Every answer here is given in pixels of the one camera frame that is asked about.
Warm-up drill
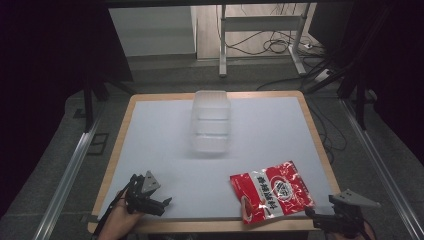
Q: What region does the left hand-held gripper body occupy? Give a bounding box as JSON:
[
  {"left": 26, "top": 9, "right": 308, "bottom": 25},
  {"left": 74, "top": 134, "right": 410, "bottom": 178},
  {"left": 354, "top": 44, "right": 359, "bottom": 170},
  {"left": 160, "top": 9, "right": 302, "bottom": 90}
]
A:
[{"left": 125, "top": 170, "right": 166, "bottom": 217}]

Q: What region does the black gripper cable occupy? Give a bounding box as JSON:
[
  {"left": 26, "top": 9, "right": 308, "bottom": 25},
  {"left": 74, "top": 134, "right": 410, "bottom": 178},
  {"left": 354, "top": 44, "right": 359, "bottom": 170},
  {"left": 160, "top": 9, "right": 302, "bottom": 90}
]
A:
[{"left": 93, "top": 181, "right": 134, "bottom": 237}]

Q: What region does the black floor plate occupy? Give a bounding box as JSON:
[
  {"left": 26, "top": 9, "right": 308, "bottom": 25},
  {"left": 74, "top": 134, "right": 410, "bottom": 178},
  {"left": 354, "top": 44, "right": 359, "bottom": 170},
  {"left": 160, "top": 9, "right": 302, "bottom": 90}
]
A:
[{"left": 87, "top": 132, "right": 110, "bottom": 156}]

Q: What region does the black floor cable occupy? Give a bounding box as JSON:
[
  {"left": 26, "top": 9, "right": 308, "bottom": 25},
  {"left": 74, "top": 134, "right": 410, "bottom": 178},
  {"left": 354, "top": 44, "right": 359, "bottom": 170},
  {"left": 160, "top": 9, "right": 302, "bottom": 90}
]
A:
[{"left": 308, "top": 95, "right": 348, "bottom": 165}]

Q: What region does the black metal stand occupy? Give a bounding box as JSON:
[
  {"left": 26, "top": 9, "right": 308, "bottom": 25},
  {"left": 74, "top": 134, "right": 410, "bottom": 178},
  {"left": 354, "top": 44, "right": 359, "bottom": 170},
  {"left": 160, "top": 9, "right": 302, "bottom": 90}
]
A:
[{"left": 336, "top": 63, "right": 371, "bottom": 131}]

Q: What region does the clear plastic container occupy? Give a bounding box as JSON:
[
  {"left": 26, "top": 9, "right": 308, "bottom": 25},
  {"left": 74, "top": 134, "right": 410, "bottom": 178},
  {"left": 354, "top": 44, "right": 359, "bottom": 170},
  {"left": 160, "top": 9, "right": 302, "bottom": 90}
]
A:
[{"left": 190, "top": 89, "right": 232, "bottom": 154}]

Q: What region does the aluminium floor rail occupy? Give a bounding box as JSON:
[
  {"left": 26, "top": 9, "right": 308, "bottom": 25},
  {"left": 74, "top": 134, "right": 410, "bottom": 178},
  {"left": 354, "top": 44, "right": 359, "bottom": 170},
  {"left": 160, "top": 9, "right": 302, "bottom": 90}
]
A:
[
  {"left": 32, "top": 106, "right": 105, "bottom": 240},
  {"left": 339, "top": 99, "right": 424, "bottom": 240}
]

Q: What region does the tangle of black floor cables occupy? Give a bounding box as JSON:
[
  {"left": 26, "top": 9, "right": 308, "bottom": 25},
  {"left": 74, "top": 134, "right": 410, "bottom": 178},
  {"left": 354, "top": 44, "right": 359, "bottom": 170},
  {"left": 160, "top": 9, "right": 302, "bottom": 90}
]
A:
[{"left": 225, "top": 30, "right": 326, "bottom": 57}]

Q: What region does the red snack packet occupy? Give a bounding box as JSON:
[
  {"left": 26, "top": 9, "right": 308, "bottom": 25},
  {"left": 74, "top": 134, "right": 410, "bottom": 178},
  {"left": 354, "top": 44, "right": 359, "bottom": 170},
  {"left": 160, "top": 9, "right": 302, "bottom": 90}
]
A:
[{"left": 229, "top": 160, "right": 316, "bottom": 225}]

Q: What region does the white metal desk frame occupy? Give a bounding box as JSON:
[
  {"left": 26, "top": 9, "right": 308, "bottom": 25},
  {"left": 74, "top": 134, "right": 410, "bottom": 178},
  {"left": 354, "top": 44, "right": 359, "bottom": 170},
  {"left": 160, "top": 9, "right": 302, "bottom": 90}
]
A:
[{"left": 218, "top": 3, "right": 312, "bottom": 78}]

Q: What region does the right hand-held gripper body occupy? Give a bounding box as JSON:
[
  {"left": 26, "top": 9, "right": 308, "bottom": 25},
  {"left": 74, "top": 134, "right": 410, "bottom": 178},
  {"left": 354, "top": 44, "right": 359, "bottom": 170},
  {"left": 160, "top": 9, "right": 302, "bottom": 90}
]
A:
[{"left": 322, "top": 188, "right": 382, "bottom": 240}]

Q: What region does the person's right hand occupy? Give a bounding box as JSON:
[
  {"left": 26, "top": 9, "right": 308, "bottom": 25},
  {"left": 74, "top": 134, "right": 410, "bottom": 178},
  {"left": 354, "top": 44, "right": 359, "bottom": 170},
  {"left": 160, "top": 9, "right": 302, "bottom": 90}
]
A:
[{"left": 328, "top": 222, "right": 378, "bottom": 240}]

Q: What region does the white power strip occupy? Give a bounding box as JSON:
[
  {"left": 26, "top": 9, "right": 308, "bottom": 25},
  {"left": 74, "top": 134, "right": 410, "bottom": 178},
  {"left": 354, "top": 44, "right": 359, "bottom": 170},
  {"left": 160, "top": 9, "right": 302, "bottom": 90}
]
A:
[{"left": 313, "top": 68, "right": 335, "bottom": 83}]

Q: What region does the person's left hand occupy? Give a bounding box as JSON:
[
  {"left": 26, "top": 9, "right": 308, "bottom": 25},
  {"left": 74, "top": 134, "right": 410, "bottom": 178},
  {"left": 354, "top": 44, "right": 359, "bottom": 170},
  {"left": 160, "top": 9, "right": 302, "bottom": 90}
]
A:
[{"left": 96, "top": 190, "right": 145, "bottom": 240}]

